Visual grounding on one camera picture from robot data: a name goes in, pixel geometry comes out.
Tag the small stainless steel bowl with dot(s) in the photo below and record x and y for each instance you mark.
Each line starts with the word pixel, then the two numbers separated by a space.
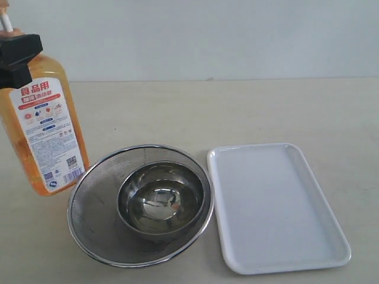
pixel 160 200

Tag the orange pump soap bottle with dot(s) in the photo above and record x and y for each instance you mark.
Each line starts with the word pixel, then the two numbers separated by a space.
pixel 41 123

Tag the steel mesh strainer basket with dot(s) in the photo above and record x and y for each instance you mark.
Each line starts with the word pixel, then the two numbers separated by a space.
pixel 93 218

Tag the white rectangular plastic tray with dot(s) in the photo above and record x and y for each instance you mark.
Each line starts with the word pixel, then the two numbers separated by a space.
pixel 272 215

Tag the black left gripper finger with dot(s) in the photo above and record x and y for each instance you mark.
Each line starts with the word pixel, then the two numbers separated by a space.
pixel 20 49
pixel 15 77

